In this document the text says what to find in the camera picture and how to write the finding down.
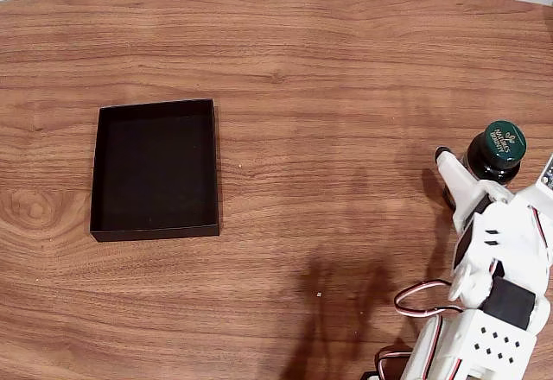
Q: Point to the green pill bottle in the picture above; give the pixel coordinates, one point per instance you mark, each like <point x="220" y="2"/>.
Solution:
<point x="503" y="142"/>

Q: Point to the black open box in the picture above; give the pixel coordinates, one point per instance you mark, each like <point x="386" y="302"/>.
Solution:
<point x="151" y="168"/>

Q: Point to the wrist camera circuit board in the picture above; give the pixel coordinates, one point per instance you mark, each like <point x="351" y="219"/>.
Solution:
<point x="548" y="173"/>

